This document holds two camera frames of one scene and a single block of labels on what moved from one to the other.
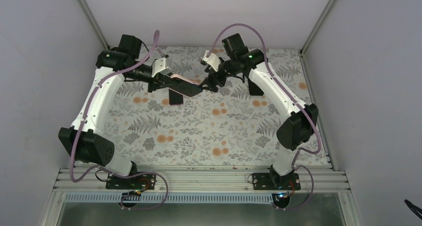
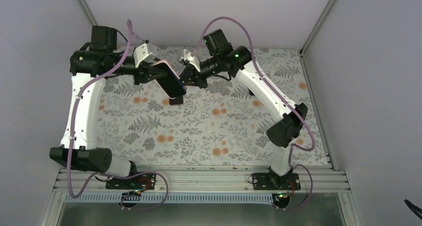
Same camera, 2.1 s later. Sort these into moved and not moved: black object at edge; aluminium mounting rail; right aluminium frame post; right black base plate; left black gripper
Moved: left black gripper
Not moved: right black base plate; aluminium mounting rail; right aluminium frame post; black object at edge
